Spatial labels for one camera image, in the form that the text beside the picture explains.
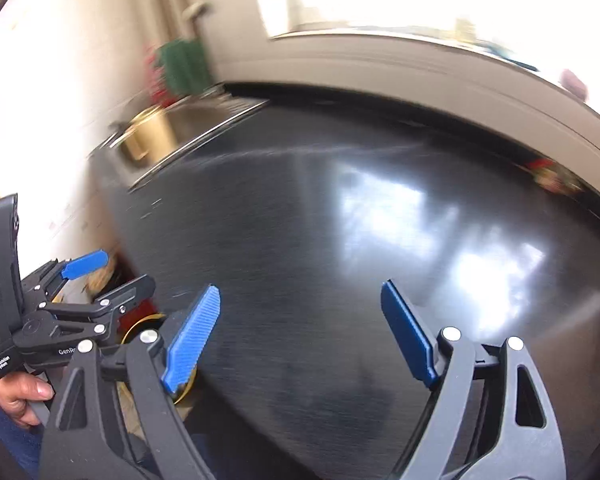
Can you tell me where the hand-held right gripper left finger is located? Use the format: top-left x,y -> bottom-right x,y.
39,284 -> 222,480

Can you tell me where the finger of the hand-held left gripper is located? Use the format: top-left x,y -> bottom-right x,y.
37,275 -> 156,347
22,249 -> 111,307

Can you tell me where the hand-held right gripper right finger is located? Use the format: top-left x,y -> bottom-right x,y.
380,280 -> 567,480

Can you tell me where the red container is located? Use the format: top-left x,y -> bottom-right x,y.
120,305 -> 144,332

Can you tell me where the yellow tape roll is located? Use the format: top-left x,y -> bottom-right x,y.
121,314 -> 197,403

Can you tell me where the person's left hand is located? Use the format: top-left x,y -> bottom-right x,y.
0,367 -> 56,428

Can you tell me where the brass pot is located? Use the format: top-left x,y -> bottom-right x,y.
110,107 -> 181,162

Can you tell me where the steel sink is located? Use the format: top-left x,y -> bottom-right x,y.
87,92 -> 272,192

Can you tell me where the small red item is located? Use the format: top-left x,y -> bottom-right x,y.
144,45 -> 174,107

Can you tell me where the yellow rectangular box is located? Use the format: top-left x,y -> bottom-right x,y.
532,167 -> 583,196

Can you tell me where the green cloth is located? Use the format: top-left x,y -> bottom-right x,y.
157,37 -> 214,98

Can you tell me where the blue flat item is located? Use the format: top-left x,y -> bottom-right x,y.
480,42 -> 542,72

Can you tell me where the small brown object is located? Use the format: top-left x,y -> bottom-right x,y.
559,67 -> 591,104

